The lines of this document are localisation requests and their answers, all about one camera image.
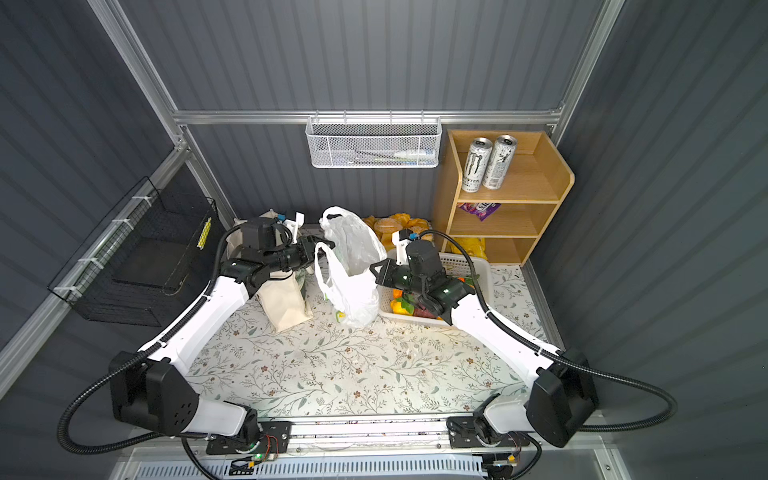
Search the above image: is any toothpaste tube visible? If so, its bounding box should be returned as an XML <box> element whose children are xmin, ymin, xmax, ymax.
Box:
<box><xmin>393</xmin><ymin>149</ymin><xmax>436</xmax><ymax>163</ymax></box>

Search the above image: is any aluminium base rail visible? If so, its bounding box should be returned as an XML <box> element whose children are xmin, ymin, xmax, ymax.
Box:
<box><xmin>203</xmin><ymin>413</ymin><xmax>529</xmax><ymax>463</ymax></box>

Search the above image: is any white plastic produce basket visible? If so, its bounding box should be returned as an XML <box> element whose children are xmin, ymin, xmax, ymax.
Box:
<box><xmin>378</xmin><ymin>253</ymin><xmax>494</xmax><ymax>326</ymax></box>

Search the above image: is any white plastic grocery bag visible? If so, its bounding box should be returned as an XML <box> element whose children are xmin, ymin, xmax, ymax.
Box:
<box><xmin>314</xmin><ymin>206</ymin><xmax>387</xmax><ymax>328</ymax></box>

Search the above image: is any yellow snack bag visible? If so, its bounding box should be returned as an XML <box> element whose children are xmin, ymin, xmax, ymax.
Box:
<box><xmin>450</xmin><ymin>237</ymin><xmax>488</xmax><ymax>260</ymax></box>

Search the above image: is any white wire wall basket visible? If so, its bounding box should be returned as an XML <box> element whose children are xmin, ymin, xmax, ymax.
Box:
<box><xmin>305</xmin><ymin>116</ymin><xmax>443</xmax><ymax>169</ymax></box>

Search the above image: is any beige canvas tote bag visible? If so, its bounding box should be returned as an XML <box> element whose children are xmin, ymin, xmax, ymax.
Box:
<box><xmin>226</xmin><ymin>209</ymin><xmax>313</xmax><ymax>333</ymax></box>

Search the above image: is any wooden shelf unit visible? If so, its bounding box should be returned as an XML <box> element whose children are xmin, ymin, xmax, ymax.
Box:
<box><xmin>431</xmin><ymin>130</ymin><xmax>575</xmax><ymax>265</ymax></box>

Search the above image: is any purple snack packet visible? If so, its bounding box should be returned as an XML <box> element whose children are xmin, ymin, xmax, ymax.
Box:
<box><xmin>459</xmin><ymin>202</ymin><xmax>501</xmax><ymax>221</ymax></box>

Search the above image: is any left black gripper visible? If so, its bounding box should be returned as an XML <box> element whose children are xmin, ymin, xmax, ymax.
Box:
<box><xmin>264</xmin><ymin>235</ymin><xmax>335</xmax><ymax>276</ymax></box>

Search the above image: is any tray of bread rolls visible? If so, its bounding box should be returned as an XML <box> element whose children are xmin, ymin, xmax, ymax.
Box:
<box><xmin>363</xmin><ymin>213</ymin><xmax>431</xmax><ymax>251</ymax></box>

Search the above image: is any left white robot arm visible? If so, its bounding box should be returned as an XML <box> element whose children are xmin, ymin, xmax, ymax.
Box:
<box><xmin>109</xmin><ymin>214</ymin><xmax>322</xmax><ymax>445</ymax></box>

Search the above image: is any white Monster can right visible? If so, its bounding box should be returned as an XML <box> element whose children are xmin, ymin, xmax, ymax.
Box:
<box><xmin>482</xmin><ymin>135</ymin><xmax>518</xmax><ymax>190</ymax></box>

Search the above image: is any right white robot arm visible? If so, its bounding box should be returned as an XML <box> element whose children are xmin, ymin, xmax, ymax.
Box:
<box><xmin>369</xmin><ymin>239</ymin><xmax>598</xmax><ymax>448</ymax></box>

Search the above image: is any black wire wall basket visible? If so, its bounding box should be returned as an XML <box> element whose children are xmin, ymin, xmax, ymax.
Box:
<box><xmin>48</xmin><ymin>178</ymin><xmax>223</xmax><ymax>327</ymax></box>

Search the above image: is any white Monster can left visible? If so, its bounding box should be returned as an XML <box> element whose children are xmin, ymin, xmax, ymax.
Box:
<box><xmin>461</xmin><ymin>137</ymin><xmax>493</xmax><ymax>193</ymax></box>

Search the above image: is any white monster can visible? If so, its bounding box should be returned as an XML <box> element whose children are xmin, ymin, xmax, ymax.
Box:
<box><xmin>461</xmin><ymin>137</ymin><xmax>493</xmax><ymax>193</ymax></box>
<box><xmin>482</xmin><ymin>135</ymin><xmax>518</xmax><ymax>190</ymax></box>

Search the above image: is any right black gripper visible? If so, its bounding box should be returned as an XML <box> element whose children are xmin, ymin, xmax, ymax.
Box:
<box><xmin>370</xmin><ymin>257</ymin><xmax>427</xmax><ymax>298</ymax></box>

